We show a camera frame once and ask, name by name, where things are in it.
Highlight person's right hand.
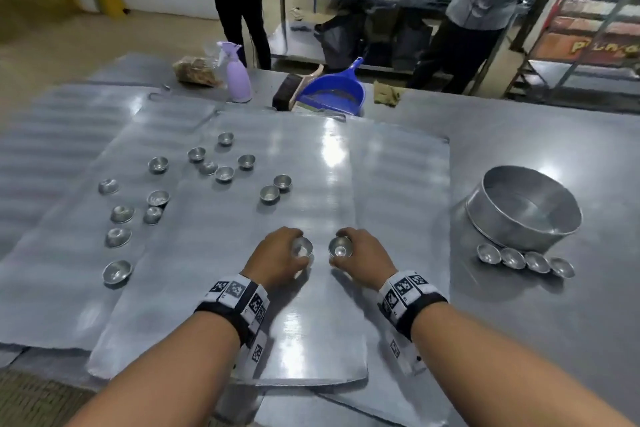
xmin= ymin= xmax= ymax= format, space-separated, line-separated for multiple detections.
xmin=328 ymin=228 xmax=399 ymax=292

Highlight person's left hand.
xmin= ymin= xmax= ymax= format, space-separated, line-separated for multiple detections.
xmin=241 ymin=227 xmax=315 ymax=292

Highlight small metal cup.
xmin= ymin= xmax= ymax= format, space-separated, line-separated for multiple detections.
xmin=500 ymin=248 xmax=526 ymax=271
xmin=524 ymin=252 xmax=552 ymax=275
xmin=292 ymin=237 xmax=315 ymax=262
xmin=548 ymin=257 xmax=576 ymax=279
xmin=476 ymin=244 xmax=503 ymax=265
xmin=328 ymin=237 xmax=354 ymax=260

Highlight person's left forearm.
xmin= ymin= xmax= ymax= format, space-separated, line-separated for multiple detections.
xmin=64 ymin=311 xmax=242 ymax=427

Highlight person's right forearm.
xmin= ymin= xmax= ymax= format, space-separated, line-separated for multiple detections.
xmin=409 ymin=302 xmax=637 ymax=427

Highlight marker-printed left wrist band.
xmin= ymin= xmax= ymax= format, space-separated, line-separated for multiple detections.
xmin=194 ymin=274 xmax=271 ymax=378

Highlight marker-printed wrist band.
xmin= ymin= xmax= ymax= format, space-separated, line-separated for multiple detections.
xmin=194 ymin=274 xmax=271 ymax=378
xmin=376 ymin=270 xmax=449 ymax=363

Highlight marker-printed right wrist band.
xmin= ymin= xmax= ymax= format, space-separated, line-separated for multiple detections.
xmin=376 ymin=270 xmax=449 ymax=363

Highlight flat metal baking sheet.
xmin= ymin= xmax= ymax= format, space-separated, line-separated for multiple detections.
xmin=320 ymin=114 xmax=455 ymax=292
xmin=0 ymin=83 xmax=156 ymax=252
xmin=0 ymin=91 xmax=217 ymax=350
xmin=86 ymin=109 xmax=372 ymax=386

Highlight dark hand brush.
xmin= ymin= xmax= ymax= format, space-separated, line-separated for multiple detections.
xmin=272 ymin=65 xmax=326 ymax=112

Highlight scattered metal cups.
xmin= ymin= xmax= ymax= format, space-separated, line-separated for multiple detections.
xmin=97 ymin=131 xmax=293 ymax=289

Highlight blue plastic dustpan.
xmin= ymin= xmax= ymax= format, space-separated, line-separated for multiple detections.
xmin=298 ymin=56 xmax=366 ymax=117

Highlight brown cloth rag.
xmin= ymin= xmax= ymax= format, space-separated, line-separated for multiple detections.
xmin=373 ymin=81 xmax=403 ymax=107

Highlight large round metal pan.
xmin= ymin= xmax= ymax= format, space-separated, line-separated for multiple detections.
xmin=464 ymin=165 xmax=584 ymax=253

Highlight purple spray bottle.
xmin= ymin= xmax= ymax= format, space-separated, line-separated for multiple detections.
xmin=216 ymin=41 xmax=253 ymax=103

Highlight clear bag of brown food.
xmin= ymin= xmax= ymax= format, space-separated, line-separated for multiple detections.
xmin=172 ymin=44 xmax=227 ymax=88

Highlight black bag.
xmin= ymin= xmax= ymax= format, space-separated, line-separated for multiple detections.
xmin=313 ymin=11 xmax=369 ymax=70
xmin=399 ymin=16 xmax=437 ymax=68

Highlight steel work table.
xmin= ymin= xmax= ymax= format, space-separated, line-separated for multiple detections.
xmin=259 ymin=0 xmax=464 ymax=73

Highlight metal shelf rack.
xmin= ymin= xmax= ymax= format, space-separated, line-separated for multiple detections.
xmin=504 ymin=0 xmax=640 ymax=115

